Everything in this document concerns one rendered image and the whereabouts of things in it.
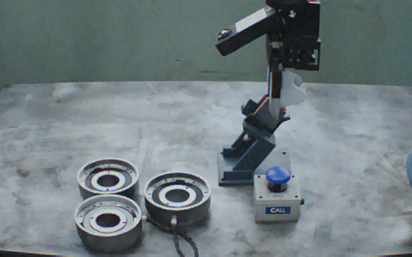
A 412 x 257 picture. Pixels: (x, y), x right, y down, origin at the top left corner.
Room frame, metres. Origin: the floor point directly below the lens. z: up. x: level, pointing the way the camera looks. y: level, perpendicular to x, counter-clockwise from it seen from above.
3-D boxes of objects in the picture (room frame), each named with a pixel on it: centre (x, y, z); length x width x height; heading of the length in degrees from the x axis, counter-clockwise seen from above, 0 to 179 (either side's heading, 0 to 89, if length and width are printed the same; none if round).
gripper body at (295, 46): (0.95, -0.14, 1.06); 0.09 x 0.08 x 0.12; 90
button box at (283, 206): (0.83, -0.12, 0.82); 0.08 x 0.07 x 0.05; 89
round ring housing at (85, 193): (0.87, 0.16, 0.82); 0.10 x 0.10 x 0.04
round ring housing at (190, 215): (0.83, 0.04, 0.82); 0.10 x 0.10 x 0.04
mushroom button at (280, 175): (0.83, -0.11, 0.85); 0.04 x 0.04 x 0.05
